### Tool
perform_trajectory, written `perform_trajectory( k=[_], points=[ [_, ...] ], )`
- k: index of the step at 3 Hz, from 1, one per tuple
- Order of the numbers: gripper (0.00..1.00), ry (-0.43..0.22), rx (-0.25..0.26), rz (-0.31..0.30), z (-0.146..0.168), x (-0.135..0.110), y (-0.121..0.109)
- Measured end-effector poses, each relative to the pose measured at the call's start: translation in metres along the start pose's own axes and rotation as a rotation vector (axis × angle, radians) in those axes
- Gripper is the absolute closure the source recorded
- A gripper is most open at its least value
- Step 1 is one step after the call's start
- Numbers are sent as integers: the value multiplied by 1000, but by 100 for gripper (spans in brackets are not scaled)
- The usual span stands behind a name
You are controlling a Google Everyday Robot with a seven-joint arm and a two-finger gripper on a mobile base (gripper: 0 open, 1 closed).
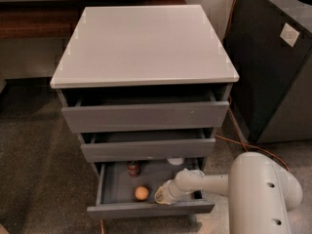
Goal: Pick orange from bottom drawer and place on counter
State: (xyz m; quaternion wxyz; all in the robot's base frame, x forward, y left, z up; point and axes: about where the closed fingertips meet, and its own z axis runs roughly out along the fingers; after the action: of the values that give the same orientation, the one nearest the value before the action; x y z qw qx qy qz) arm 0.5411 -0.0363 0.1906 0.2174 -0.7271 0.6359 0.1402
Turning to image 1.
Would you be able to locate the orange fruit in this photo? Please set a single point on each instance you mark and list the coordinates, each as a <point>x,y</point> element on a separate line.
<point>141,193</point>

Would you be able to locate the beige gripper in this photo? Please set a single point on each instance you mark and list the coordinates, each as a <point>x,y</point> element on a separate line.
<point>175,188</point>

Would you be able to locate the black trash bin cabinet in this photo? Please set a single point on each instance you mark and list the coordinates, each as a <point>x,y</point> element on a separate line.
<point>273,97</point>

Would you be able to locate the grey middle drawer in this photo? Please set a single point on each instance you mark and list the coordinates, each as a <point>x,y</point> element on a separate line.
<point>147,145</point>

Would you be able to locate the grey drawer cabinet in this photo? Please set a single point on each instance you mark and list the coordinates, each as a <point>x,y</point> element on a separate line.
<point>143,54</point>

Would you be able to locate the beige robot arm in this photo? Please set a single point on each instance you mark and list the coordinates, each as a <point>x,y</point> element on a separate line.
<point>260,193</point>

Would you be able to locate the grey drawer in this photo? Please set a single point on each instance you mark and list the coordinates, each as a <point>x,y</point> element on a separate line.
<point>116,191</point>
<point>147,145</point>
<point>145,117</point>

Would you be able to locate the white bowl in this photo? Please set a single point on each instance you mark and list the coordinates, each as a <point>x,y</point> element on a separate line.
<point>176,161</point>

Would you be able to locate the grey top drawer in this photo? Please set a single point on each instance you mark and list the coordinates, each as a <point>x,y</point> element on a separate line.
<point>145,117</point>

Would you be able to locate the red soda can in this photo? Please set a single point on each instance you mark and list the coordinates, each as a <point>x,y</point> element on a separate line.
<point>133,168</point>

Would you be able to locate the dark wooden bench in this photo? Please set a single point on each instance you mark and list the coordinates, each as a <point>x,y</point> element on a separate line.
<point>55,18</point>

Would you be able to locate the white label sticker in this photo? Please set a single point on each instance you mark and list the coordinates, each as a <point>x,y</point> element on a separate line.
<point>289,34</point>

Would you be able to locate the grey bottom drawer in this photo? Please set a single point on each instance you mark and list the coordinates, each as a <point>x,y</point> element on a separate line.
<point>116,191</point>

